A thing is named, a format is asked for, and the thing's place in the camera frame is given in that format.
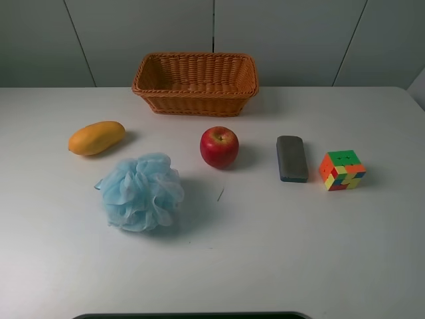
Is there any grey whiteboard eraser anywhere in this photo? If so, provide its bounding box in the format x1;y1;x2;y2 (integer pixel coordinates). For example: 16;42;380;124
276;136;309;183

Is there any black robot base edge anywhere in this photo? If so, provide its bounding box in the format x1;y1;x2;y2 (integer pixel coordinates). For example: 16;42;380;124
74;312;309;319

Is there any orange wicker basket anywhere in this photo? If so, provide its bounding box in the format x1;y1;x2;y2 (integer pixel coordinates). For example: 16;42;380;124
131;53;260;117

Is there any multicoloured puzzle cube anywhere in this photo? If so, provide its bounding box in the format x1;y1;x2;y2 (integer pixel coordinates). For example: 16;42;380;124
319;150;367;191

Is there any red apple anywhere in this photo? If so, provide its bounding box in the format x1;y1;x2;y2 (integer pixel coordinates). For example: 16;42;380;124
200;126;239;169

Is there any blue mesh bath loofah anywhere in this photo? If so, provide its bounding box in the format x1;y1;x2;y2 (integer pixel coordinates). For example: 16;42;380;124
94;153;185;232

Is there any yellow mango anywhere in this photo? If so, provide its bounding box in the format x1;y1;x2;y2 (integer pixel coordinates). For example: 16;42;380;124
68;121;126;156

